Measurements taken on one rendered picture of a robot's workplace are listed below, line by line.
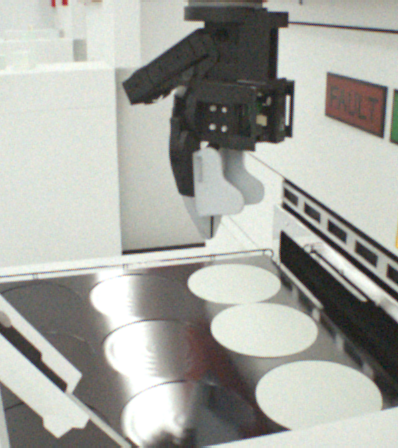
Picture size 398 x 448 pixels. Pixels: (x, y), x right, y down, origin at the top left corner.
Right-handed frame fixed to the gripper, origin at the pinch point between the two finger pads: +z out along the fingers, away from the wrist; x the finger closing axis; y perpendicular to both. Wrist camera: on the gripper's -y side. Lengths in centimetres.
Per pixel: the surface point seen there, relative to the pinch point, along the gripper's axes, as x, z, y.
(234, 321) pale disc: -0.5, 8.9, 4.1
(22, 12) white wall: 485, -14, -617
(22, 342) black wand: -32.0, -7.4, 13.1
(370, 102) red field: 10.0, -11.7, 12.0
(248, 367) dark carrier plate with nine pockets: -6.5, 9.0, 9.3
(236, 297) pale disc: 4.1, 9.0, 1.5
